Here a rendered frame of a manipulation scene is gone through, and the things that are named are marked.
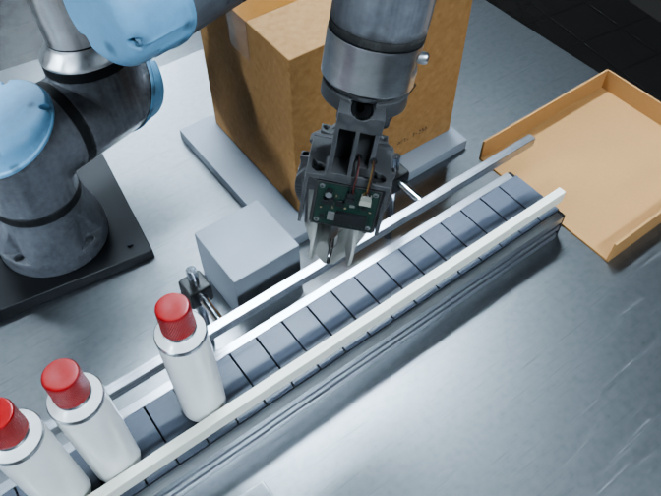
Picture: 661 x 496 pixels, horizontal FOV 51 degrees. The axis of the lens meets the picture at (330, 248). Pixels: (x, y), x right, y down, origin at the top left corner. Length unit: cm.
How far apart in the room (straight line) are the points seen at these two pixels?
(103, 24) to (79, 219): 54
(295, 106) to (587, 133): 55
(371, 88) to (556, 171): 66
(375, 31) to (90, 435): 44
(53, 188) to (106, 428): 35
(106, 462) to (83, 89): 45
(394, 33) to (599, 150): 74
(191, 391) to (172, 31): 40
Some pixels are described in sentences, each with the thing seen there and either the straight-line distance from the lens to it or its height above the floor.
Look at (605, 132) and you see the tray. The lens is 124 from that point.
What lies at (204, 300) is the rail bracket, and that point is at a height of 96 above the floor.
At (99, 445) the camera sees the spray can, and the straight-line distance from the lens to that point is 71.
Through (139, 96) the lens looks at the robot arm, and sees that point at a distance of 95.
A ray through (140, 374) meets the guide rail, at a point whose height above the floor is 96.
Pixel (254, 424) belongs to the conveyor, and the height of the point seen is 88.
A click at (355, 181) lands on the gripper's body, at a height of 121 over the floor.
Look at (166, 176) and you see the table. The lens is 112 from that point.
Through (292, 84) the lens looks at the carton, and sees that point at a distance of 85.
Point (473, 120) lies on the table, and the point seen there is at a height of 83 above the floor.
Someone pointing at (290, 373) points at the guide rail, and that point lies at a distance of 79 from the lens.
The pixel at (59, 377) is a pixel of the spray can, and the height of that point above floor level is 108.
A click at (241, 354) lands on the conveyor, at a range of 85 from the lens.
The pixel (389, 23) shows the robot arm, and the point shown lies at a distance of 50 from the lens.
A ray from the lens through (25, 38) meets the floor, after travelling 304.
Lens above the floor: 161
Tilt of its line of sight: 52 degrees down
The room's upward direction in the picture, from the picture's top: straight up
